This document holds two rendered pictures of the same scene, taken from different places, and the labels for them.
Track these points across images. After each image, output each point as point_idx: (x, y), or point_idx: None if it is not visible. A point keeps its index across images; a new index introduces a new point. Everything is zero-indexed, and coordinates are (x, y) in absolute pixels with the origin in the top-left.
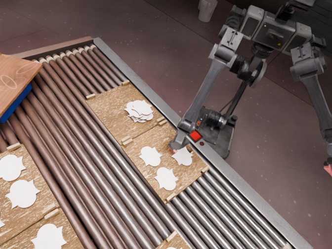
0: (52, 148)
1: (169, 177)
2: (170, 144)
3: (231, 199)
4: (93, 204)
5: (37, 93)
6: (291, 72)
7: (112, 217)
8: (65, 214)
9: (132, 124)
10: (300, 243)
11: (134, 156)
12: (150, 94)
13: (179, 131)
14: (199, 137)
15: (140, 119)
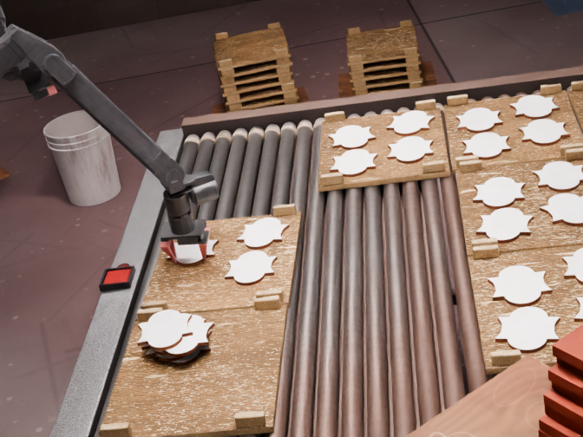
0: (429, 351)
1: (255, 231)
2: (202, 239)
3: None
4: (412, 250)
5: None
6: (3, 25)
7: (395, 228)
8: (465, 255)
9: (218, 332)
10: (170, 138)
11: (280, 277)
12: (81, 399)
13: (189, 180)
14: (114, 270)
15: None
